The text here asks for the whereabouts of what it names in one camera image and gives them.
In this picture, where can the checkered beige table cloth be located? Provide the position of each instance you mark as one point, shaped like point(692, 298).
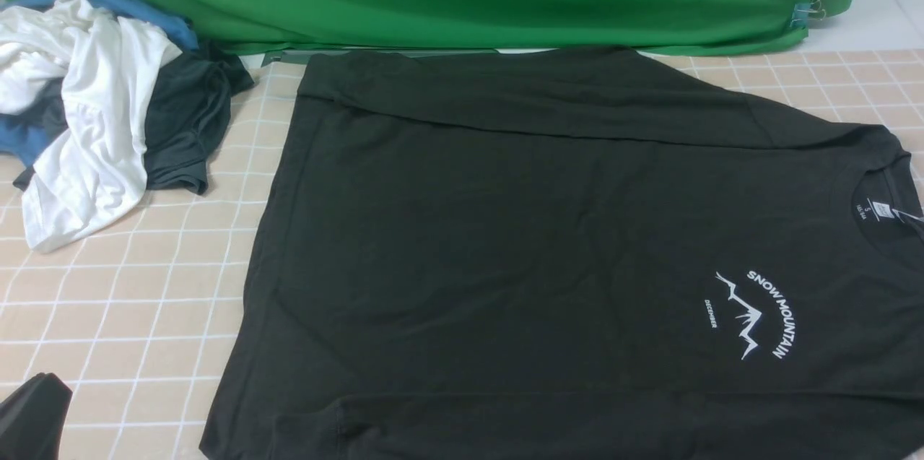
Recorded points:
point(141, 319)

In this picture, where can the white crumpled shirt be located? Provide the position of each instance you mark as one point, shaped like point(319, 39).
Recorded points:
point(92, 174)

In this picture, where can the blue crumpled garment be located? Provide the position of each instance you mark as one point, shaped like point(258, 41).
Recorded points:
point(144, 12)

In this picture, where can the blue binder clip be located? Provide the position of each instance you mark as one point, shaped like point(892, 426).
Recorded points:
point(806, 13)

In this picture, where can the dark gray long-sleeve top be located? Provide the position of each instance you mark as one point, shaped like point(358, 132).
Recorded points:
point(574, 254)

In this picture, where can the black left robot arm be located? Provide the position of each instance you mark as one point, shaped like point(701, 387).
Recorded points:
point(33, 418)

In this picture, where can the dark teal crumpled garment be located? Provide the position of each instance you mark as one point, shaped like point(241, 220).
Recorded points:
point(187, 118)

